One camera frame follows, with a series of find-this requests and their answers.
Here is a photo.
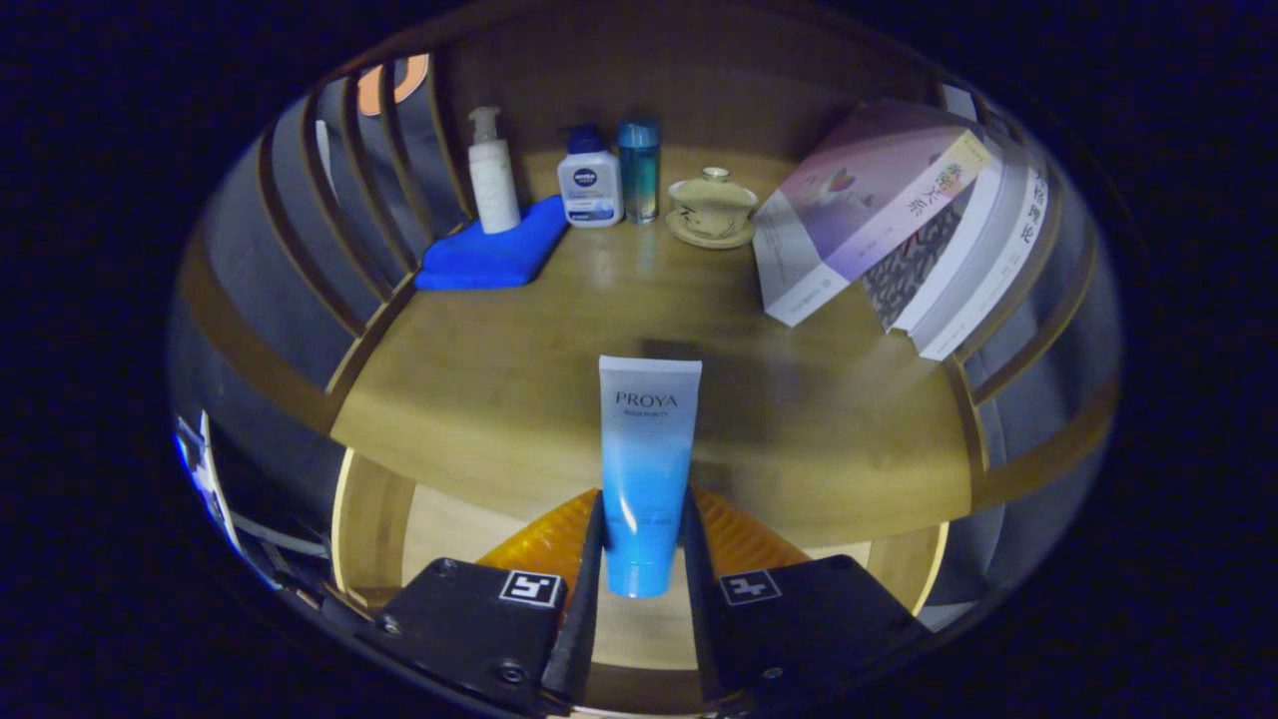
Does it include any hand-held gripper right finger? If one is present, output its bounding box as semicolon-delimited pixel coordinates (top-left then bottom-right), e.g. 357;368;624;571
681;485;932;705

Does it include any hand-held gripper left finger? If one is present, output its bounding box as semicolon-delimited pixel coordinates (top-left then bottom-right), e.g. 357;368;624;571
355;487;608;716

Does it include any blue cosmetic tube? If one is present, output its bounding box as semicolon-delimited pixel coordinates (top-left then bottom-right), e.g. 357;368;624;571
598;356;704;599

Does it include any wooden drawer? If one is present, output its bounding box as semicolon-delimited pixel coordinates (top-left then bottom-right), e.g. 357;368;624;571
329;447;950;716

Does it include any wooden countertop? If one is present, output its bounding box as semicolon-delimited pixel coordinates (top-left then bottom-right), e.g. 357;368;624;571
329;140;974;548

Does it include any wooden cabinet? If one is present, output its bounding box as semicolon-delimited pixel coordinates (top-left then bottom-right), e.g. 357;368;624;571
165;0;1121;640

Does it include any blue folded cloth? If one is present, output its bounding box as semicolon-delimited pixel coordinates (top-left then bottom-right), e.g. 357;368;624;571
413;195;570;292

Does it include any thin white book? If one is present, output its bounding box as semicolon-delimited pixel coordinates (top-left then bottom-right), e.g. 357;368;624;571
892;150;1009;336

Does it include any beige lidded teacup with saucer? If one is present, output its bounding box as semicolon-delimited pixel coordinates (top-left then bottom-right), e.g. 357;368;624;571
665;167;760;251

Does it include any dark patterned book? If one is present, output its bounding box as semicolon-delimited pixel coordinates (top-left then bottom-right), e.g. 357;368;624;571
861;190;974;333

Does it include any white bottle with blue cap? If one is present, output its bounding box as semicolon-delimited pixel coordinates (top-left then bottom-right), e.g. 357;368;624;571
556;124;625;229

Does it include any thick white book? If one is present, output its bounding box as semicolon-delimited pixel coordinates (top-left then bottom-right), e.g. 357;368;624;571
917;160;1051;362

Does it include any white pump bottle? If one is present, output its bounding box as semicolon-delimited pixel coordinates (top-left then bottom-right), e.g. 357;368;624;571
467;106;522;236

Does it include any purple and white book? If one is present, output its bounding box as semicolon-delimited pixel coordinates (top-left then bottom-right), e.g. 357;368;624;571
751;98;992;329

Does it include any slim teal bottle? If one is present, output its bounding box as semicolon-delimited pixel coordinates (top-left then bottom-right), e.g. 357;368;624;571
616;119;662;225

